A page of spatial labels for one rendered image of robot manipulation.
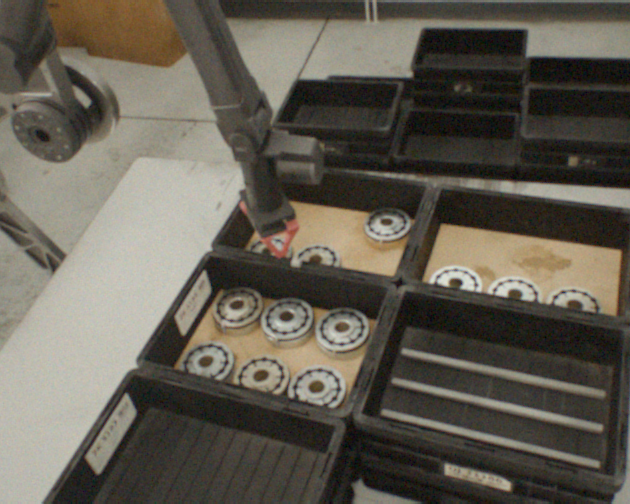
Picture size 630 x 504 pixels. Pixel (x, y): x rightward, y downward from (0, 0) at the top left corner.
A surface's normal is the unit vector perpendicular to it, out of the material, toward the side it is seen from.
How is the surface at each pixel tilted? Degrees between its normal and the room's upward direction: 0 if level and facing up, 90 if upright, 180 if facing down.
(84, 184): 0
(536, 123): 0
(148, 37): 90
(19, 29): 91
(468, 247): 0
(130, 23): 89
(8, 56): 98
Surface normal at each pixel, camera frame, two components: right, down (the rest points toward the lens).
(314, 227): -0.11, -0.72
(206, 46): -0.18, 0.78
